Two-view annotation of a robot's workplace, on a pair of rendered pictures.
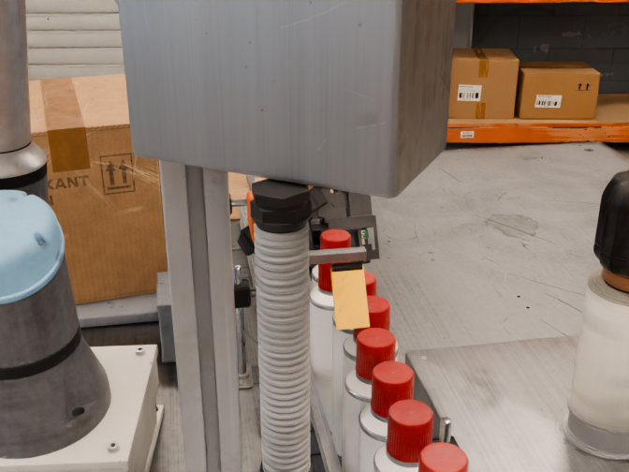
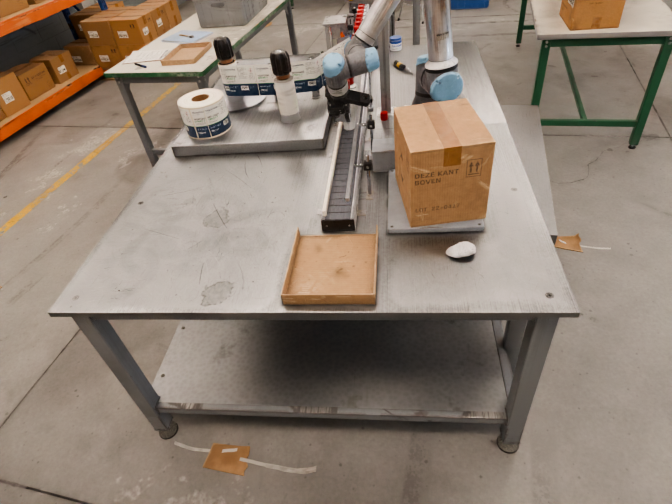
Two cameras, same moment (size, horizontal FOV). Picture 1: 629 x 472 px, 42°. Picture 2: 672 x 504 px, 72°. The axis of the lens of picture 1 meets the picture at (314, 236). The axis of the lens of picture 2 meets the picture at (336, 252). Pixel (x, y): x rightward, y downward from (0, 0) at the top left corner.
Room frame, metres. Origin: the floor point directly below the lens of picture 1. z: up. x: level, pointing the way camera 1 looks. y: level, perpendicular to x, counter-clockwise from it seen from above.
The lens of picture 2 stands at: (2.54, 0.49, 1.79)
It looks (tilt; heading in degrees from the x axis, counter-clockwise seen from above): 41 degrees down; 201
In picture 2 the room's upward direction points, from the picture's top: 8 degrees counter-clockwise
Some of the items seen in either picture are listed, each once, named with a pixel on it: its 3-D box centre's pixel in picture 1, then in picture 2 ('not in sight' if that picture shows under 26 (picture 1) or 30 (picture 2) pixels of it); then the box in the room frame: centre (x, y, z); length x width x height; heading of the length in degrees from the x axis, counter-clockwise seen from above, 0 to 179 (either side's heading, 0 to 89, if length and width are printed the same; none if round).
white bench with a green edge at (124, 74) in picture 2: not in sight; (226, 76); (-1.00, -1.59, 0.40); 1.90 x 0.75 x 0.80; 1
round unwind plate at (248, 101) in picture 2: not in sight; (236, 98); (0.53, -0.67, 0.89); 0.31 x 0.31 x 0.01
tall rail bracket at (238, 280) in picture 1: (256, 320); (366, 134); (0.91, 0.07, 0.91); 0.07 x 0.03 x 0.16; 100
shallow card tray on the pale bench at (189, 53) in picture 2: not in sight; (187, 53); (-0.34, -1.46, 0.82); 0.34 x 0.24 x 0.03; 7
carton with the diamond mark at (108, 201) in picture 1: (71, 184); (438, 161); (1.21, 0.38, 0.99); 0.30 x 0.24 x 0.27; 19
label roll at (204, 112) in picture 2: not in sight; (205, 113); (0.83, -0.67, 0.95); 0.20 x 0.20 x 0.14
